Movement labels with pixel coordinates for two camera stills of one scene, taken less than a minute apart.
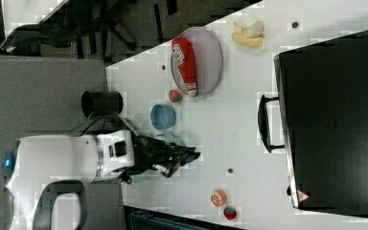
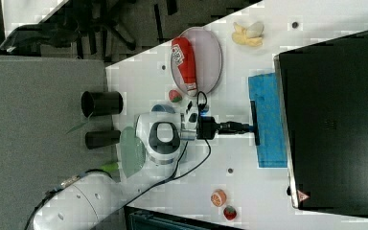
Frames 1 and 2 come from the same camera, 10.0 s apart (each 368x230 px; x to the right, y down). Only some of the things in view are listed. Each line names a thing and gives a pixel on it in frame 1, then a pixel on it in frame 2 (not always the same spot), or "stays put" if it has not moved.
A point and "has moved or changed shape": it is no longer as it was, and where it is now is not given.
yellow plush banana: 252,35 stays put
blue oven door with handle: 264,123 has moved or changed shape
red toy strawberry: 230,213 stays put
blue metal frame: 141,218 stays put
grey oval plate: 208,59 stays put
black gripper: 149,152 to 207,127
